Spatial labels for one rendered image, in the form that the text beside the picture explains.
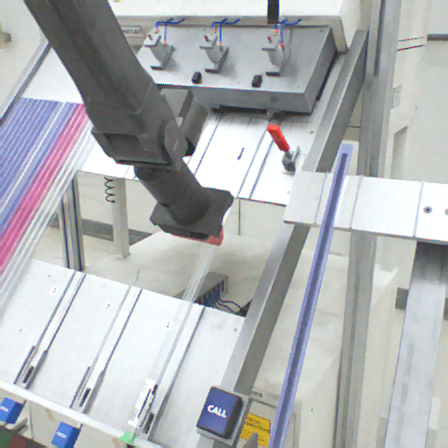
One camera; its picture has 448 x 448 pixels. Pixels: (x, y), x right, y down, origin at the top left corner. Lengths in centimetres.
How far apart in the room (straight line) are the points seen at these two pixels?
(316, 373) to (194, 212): 49
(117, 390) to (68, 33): 50
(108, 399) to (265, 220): 210
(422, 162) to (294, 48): 163
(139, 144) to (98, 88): 9
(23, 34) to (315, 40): 280
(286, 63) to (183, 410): 53
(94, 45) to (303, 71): 46
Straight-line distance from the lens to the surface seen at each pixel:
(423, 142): 252
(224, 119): 99
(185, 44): 106
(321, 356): 116
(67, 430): 85
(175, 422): 79
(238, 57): 99
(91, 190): 346
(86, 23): 52
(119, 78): 56
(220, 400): 72
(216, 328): 80
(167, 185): 68
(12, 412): 92
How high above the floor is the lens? 123
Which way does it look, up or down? 20 degrees down
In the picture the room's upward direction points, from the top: straight up
